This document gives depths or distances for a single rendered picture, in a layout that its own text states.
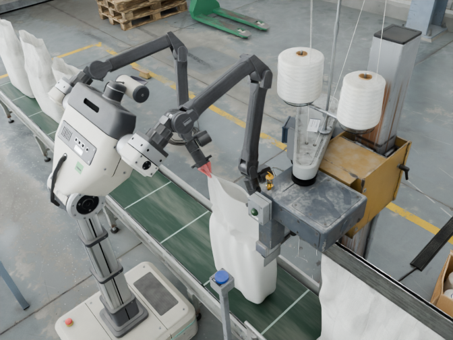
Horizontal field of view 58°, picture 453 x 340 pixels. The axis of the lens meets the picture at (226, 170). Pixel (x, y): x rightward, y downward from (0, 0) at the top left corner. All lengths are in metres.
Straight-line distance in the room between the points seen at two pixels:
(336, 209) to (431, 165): 2.59
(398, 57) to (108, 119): 1.02
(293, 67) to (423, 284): 1.94
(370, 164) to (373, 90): 0.35
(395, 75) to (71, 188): 1.24
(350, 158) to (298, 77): 0.37
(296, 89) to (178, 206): 1.52
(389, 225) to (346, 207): 1.88
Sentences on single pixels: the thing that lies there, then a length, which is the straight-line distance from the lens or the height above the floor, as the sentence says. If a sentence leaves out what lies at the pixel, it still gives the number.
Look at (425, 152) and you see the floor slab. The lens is 4.07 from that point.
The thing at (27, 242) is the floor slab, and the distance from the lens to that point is 3.49.
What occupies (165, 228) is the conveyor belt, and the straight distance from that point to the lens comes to 2.68.
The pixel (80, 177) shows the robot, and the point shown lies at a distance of 1.64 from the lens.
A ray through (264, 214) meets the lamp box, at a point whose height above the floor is 1.29.
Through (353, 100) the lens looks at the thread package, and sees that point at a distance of 1.38.
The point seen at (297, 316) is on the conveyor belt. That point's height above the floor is 0.38.
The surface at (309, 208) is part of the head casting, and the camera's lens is 1.40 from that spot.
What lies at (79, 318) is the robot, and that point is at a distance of 2.58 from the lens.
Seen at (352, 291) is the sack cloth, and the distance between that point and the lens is 1.70.
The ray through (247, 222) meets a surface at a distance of 1.93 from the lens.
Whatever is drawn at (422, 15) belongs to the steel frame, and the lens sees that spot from 6.32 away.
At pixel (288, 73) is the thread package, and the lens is 1.50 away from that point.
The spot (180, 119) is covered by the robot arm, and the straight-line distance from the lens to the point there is 1.45.
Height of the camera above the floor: 2.32
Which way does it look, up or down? 40 degrees down
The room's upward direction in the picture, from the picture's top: 4 degrees counter-clockwise
